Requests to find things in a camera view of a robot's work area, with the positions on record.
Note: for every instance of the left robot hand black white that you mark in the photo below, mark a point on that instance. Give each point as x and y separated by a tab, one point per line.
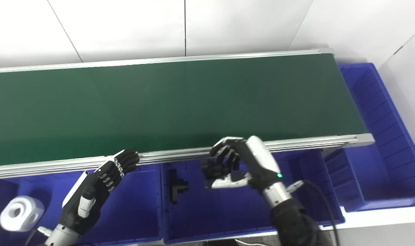
91	191

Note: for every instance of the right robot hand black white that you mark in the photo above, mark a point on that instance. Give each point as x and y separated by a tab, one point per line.
258	160

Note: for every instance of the black flange part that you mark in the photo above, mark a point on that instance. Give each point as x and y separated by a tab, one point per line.
214	171

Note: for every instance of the blue bin with white part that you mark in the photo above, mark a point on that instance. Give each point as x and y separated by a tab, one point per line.
132	212

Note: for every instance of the green conveyor belt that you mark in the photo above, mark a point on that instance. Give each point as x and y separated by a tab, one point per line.
313	142
159	106

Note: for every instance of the blue bin with black parts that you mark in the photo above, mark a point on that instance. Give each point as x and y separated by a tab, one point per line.
221	215

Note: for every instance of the white block part with hole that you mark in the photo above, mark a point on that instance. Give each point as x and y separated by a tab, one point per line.
28	213

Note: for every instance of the black T-shaped part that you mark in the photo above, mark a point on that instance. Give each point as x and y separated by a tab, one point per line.
174	188

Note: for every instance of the large empty blue bin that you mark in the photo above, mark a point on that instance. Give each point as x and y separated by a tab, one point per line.
378	164

